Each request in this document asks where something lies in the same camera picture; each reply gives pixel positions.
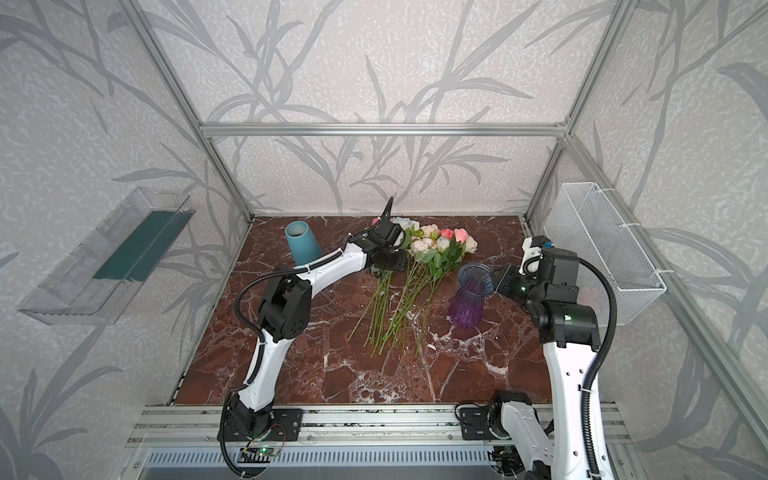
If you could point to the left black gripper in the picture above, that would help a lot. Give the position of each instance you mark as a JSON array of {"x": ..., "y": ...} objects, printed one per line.
[{"x": 388, "y": 232}]

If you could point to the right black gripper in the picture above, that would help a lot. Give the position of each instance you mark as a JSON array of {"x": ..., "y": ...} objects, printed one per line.
[{"x": 510, "y": 280}]

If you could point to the peach carnation stem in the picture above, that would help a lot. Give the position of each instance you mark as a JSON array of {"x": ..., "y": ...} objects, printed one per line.
[{"x": 419, "y": 275}]

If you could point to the blue purple glass vase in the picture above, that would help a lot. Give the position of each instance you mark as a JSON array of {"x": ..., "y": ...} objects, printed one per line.
[{"x": 475, "y": 285}]

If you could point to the white rose stem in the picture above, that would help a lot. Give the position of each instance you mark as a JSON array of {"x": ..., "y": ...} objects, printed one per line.
[{"x": 385, "y": 326}]

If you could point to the cream peach flower stem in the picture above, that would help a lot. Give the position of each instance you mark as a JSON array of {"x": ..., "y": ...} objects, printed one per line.
[{"x": 428, "y": 232}]

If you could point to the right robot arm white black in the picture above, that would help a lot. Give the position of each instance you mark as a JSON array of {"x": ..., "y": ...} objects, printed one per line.
[{"x": 575, "y": 348}]

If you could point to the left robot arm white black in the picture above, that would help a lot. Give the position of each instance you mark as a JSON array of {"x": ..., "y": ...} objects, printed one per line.
[{"x": 277, "y": 306}]

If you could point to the teal ceramic vase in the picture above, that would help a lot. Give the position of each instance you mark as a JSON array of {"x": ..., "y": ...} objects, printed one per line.
[{"x": 302, "y": 243}]

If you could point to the pink white rose bunch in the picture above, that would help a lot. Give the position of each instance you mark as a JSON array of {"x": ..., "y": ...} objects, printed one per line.
[{"x": 452, "y": 246}]

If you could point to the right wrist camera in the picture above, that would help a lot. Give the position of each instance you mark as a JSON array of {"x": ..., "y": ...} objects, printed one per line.
[{"x": 532, "y": 249}]

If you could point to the white wire mesh basket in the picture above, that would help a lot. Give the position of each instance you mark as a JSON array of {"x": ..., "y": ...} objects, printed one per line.
[{"x": 584, "y": 220}]

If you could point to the clear plastic wall tray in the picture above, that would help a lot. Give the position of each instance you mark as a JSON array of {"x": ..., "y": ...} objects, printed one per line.
[{"x": 95, "y": 283}]

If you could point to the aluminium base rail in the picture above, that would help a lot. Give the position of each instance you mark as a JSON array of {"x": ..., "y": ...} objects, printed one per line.
[{"x": 364, "y": 435}]

